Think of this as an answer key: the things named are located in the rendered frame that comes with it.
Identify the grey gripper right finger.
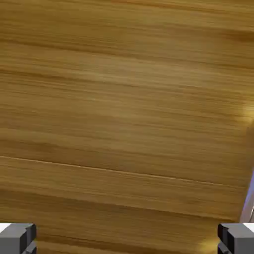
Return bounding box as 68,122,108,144
217,222,254,254

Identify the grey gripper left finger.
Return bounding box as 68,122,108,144
0,222,37,254

